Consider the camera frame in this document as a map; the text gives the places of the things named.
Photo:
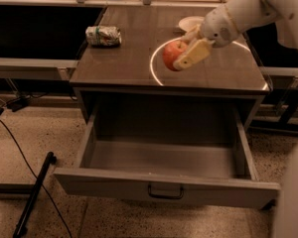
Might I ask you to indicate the crumpled chip bag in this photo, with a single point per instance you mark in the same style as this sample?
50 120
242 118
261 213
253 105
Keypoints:
103 36

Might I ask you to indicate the open grey top drawer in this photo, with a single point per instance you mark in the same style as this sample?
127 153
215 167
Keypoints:
212 163

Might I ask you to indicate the black drawer handle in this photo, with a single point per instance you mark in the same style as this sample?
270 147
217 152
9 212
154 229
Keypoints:
165 191

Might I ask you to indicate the red apple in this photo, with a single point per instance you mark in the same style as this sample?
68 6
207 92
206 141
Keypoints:
171 52

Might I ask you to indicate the grey side shelf rail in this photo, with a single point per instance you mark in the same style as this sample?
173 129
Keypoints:
39 69

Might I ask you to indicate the black metal stand leg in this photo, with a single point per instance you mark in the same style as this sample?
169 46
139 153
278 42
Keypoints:
21 228

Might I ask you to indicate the grey cabinet with countertop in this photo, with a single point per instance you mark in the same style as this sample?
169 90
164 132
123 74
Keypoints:
146 83

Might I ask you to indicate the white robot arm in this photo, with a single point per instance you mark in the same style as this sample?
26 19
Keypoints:
248 14

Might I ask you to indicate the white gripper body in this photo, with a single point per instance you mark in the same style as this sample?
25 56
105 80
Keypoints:
218 26

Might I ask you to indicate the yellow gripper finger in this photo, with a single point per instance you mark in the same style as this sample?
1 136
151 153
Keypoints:
197 51
191 35

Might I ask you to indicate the white paper bowl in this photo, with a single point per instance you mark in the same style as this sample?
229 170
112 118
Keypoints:
186 24

